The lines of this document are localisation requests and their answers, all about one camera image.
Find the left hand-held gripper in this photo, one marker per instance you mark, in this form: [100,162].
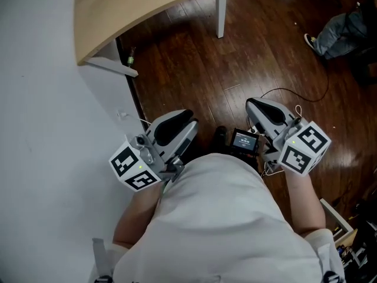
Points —
[138,169]

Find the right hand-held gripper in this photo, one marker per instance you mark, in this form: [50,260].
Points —
[303,152]

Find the person's left forearm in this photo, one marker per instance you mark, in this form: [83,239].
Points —
[138,214]

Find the person's right forearm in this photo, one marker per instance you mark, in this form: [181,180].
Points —
[306,205]

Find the black device with screen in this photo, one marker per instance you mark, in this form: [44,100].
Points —
[244,141]

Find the person's black shoe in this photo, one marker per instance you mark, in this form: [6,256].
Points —
[221,134]

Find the green glass bottle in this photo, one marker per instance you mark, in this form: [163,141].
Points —
[131,58]

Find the white table support panel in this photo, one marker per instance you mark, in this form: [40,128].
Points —
[112,65]

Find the person's white shirt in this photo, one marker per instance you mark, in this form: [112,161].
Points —
[221,217]

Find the white table leg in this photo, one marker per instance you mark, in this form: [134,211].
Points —
[221,13]

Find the white shelf frame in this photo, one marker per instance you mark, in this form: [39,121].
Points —
[332,214]

